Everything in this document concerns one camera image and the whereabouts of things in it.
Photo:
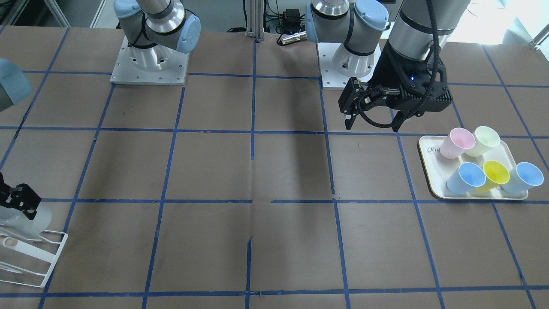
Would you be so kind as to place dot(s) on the yellow cup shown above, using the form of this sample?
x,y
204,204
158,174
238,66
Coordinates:
x,y
496,175

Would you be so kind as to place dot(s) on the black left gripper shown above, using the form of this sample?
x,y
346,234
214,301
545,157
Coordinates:
x,y
391,68

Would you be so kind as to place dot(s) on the white translucent cup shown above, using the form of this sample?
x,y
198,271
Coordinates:
x,y
14,223

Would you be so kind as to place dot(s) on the white wire cup rack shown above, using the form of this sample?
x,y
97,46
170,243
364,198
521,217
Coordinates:
x,y
30,261

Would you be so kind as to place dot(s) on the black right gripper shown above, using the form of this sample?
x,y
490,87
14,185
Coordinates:
x,y
17,198

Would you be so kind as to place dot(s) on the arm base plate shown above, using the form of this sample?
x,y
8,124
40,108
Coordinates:
x,y
337,65
158,65

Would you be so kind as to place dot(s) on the light blue cup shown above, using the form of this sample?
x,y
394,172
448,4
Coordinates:
x,y
466,178
523,177

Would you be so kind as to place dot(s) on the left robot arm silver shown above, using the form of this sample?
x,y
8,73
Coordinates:
x,y
420,28

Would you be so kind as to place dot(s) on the aluminium frame post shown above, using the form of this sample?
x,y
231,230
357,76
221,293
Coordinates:
x,y
255,18

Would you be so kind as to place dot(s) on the cream plastic tray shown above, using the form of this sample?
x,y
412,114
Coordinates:
x,y
438,169

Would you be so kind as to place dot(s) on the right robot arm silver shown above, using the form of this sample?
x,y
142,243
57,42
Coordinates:
x,y
159,36

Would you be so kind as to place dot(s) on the pink cup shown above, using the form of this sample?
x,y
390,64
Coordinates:
x,y
457,142

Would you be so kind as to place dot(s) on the pale green cup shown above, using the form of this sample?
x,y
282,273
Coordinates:
x,y
486,139

